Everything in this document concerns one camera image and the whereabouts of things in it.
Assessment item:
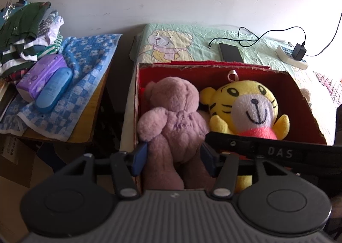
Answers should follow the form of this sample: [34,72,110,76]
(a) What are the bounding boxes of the pink teddy bear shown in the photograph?
[137,77,217,190]

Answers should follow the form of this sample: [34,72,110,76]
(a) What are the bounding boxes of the black charging cable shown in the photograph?
[208,26,306,50]

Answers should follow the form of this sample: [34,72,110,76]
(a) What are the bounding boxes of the yellow wooden table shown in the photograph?
[16,67,113,144]

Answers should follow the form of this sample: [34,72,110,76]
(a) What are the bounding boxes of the grey power strip cable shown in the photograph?
[305,12,342,58]

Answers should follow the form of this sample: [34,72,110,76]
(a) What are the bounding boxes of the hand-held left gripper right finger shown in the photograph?
[201,144,298,200]

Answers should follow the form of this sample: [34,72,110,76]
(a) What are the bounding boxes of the white power strip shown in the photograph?
[276,45,308,70]

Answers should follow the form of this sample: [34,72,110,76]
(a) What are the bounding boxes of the blue checked towel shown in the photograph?
[0,34,123,142]

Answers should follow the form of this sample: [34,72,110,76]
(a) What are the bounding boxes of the black charger adapter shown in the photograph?
[291,43,308,60]

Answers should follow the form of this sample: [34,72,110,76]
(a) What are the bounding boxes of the black smartphone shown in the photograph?
[218,43,244,63]

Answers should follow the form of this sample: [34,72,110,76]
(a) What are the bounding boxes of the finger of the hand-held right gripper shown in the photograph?
[205,131,257,158]

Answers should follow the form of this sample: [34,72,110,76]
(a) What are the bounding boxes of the blue glasses case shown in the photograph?
[35,67,73,114]

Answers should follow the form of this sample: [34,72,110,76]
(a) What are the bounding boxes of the red cardboard box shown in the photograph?
[135,61,328,195]

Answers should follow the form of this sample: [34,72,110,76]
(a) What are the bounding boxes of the purple tissue pack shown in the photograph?
[16,54,68,103]

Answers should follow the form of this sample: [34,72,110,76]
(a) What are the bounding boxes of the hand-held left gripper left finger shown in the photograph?
[55,141,149,200]

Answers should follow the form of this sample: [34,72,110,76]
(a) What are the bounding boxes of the pile of folded clothes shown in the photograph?
[0,0,65,83]

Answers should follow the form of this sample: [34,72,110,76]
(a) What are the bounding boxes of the dark patterned cloth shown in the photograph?
[313,71,342,110]

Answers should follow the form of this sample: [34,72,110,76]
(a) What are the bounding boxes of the cartoon printed bed sheet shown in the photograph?
[120,23,337,146]

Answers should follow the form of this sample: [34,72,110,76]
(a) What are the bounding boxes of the yellow tiger plush toy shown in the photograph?
[200,70,290,193]

